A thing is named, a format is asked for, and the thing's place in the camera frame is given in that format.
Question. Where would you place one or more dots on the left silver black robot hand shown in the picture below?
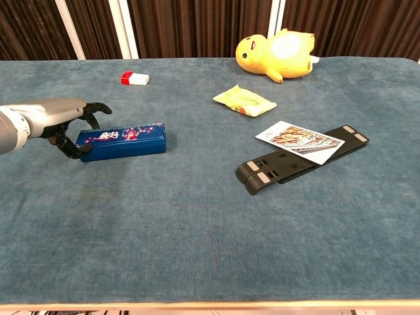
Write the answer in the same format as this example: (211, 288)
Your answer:
(55, 113)

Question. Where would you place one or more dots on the blue and grey pouch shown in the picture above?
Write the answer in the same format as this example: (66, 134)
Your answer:
(131, 146)

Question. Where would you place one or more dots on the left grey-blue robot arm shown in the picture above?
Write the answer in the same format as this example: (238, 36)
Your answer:
(11, 131)

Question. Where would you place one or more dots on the red and white small box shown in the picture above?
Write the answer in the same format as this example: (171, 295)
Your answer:
(136, 79)

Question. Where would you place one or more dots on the dark brown pleated curtain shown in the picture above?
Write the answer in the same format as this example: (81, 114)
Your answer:
(197, 26)

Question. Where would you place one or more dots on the blue velvet table cover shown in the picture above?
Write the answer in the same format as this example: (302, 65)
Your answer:
(197, 229)

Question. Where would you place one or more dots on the yellow snack packet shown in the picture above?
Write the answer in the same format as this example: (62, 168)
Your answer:
(243, 101)

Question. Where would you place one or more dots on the yellow plush toy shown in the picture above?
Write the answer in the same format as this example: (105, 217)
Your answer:
(262, 59)

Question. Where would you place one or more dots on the black folding laptop stand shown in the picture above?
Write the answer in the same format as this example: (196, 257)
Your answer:
(288, 170)

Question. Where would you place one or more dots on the white printed picture card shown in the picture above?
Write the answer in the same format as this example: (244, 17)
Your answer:
(298, 141)

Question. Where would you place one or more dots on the white frame post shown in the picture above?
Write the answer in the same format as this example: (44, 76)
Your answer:
(124, 29)
(276, 16)
(70, 29)

